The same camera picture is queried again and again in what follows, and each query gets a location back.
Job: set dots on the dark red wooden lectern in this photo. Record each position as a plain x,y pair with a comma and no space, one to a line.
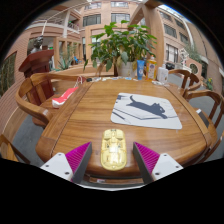
36,63

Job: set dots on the white pump bottle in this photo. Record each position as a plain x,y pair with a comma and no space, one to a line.
162,75

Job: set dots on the crumpled white wrapper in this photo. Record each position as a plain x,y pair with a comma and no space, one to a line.
160,83

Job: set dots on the wooden armchair with black notebook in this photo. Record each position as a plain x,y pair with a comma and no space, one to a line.
215,100

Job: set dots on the wooden armchair with red bag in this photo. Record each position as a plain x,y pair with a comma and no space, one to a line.
31,108

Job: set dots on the green potted plant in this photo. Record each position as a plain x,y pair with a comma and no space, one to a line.
123,43

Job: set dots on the grey cat-print mouse pad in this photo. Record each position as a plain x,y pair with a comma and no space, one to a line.
146,115

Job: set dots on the grey bust statue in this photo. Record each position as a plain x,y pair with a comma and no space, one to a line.
37,45

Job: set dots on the blue tube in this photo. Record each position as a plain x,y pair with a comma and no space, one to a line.
140,70

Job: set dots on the white sculpture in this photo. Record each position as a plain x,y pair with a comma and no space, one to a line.
184,56

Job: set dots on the yellow dish soap bottle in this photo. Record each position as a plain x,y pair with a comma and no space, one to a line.
151,70

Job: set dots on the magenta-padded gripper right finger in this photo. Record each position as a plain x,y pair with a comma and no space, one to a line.
160,165

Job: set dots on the empty wooden armchair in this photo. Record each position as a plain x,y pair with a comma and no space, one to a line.
185,75

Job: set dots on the yellow flower plant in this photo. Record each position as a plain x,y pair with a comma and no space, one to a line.
210,84

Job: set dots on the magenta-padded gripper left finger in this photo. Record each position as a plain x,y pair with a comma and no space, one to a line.
61,165

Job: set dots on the wooden chair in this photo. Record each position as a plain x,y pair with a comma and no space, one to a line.
8,150

